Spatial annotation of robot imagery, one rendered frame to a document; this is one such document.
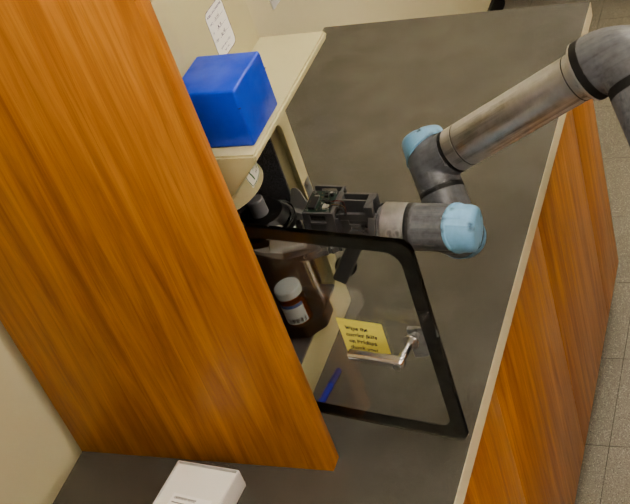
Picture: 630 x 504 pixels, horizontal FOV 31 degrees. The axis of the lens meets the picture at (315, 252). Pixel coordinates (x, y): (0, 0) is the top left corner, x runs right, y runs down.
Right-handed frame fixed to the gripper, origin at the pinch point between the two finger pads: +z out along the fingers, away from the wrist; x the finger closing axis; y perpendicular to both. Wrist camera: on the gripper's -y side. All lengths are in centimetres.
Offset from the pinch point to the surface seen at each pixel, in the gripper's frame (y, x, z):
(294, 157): 6.4, -11.7, -2.1
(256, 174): 10.5, -1.8, 0.2
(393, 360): 0.1, 26.3, -28.4
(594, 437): -121, -61, -37
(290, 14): -22, -108, 39
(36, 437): -23, 30, 39
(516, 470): -62, -4, -34
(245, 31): 31.3, -10.8, -0.3
